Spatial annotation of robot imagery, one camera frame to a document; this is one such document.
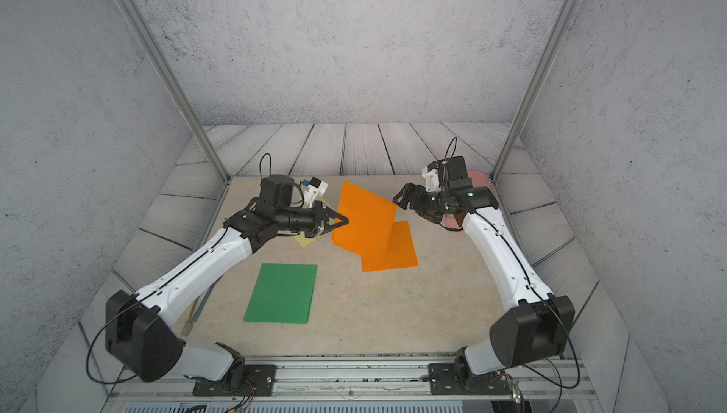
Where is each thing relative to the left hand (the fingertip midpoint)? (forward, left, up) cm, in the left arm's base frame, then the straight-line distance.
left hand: (351, 223), depth 71 cm
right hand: (+7, -14, -1) cm, 16 cm away
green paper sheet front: (-3, +24, -33) cm, 41 cm away
